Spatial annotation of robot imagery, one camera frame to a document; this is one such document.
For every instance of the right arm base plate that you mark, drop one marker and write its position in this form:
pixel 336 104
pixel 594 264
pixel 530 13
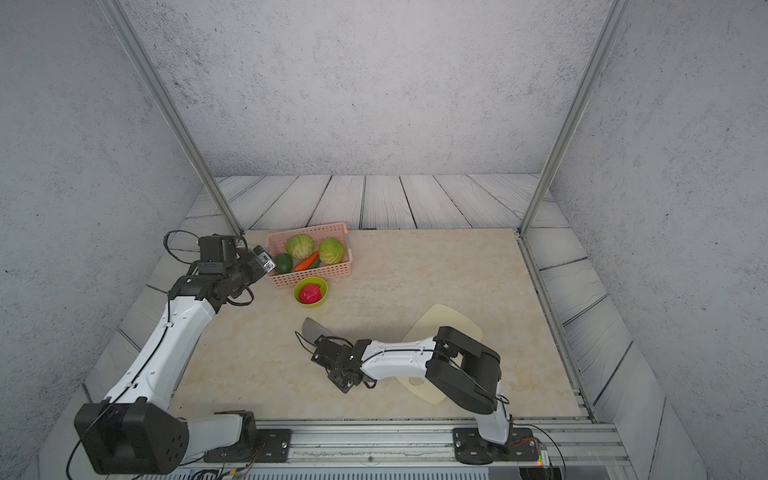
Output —
pixel 471 449

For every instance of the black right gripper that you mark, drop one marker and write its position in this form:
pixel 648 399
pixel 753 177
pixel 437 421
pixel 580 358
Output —
pixel 341 385

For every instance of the lime green bowl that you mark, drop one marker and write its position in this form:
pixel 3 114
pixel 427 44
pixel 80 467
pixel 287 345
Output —
pixel 314 280

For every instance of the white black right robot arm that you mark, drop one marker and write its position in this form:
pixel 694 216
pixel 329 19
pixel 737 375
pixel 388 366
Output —
pixel 463 369

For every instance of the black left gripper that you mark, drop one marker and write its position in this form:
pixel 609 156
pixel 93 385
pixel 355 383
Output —
pixel 258 268

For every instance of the aluminium frame post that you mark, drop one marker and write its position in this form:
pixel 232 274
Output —
pixel 616 16
pixel 132 45

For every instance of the green cabbage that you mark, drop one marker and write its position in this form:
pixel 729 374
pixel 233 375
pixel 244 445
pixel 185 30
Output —
pixel 300 246
pixel 331 251

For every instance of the cream plastic cutting board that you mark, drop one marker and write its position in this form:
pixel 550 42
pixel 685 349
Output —
pixel 427 326

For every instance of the black handled cleaver knife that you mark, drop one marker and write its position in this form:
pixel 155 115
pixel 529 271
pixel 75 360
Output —
pixel 313 331

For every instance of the green avocado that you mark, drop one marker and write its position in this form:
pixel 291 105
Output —
pixel 284 264

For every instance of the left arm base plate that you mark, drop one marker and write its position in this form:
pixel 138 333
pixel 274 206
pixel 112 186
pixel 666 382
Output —
pixel 255 444

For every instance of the left green cabbage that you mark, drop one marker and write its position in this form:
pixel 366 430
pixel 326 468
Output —
pixel 300 246

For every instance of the aluminium left frame post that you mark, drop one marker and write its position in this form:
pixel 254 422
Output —
pixel 132 45

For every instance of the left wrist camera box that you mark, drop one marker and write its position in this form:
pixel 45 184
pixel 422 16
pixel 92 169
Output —
pixel 218 249

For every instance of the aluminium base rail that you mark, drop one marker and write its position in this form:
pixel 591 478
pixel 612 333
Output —
pixel 423 449

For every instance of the pink plastic basket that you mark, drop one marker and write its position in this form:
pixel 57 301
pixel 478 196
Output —
pixel 275 244

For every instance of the aluminium right frame post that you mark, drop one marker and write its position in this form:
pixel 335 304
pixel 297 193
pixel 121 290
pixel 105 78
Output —
pixel 616 16

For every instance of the orange carrot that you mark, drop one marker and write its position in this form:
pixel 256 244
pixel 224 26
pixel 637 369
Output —
pixel 310 262

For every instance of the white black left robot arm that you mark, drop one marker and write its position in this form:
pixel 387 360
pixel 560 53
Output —
pixel 131 431

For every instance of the right green cabbage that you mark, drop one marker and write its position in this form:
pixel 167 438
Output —
pixel 331 251

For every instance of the red pomegranate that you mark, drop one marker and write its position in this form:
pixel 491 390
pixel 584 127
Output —
pixel 310 294

